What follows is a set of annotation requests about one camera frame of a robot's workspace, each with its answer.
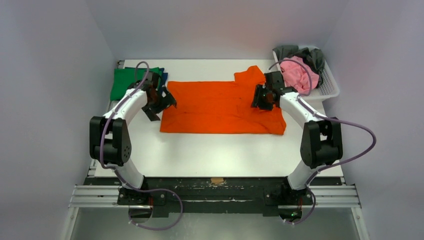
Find pink t shirt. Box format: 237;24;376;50
280;56;320;95

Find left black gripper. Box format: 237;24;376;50
142;85;176;121

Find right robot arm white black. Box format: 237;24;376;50
251;71;343;204

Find folded blue t shirt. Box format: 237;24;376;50
157;67;169;92

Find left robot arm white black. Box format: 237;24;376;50
89;71;177;205

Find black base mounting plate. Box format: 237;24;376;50
83;176;342;219

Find orange t shirt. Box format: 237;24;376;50
160;65;287;135

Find brown tape piece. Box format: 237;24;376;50
210;177;225;185

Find dark grey t shirt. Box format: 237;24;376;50
273;44;325;88

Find white plastic basket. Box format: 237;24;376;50
272;45;340;102

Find folded green t shirt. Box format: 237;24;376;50
109;67;165;102

